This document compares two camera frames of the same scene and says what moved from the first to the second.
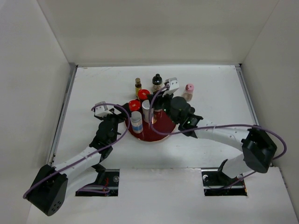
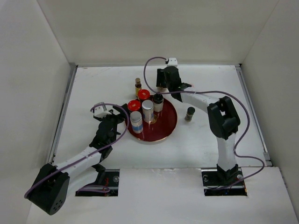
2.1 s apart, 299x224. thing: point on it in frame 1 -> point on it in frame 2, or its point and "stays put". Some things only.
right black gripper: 159,98 -> 161,74
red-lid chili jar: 142,94 stays put
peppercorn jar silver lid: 145,108 stays put
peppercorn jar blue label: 136,117 stays put
